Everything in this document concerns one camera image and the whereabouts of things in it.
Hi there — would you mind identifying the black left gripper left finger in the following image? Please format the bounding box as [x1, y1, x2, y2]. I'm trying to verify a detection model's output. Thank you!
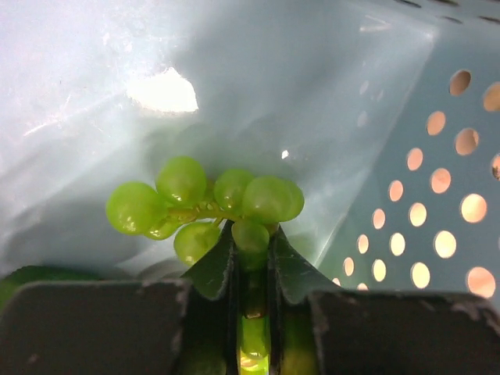
[1, 226, 238, 374]

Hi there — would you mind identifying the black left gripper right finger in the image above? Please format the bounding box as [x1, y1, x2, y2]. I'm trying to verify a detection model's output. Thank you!
[267, 230, 499, 374]

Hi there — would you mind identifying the green grape bunch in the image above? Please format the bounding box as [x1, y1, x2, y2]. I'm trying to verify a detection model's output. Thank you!
[105, 156, 305, 374]

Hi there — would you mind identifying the light blue plastic basket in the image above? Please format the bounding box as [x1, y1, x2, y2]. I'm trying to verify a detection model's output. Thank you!
[0, 0, 500, 298]

